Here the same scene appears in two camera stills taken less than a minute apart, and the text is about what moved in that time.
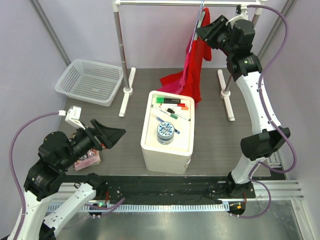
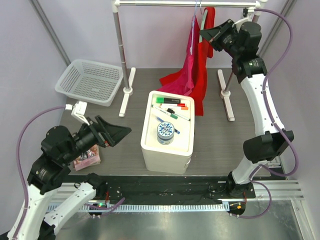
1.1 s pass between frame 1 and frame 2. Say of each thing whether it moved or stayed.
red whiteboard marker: stayed
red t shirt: moved
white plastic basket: stayed
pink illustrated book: stayed
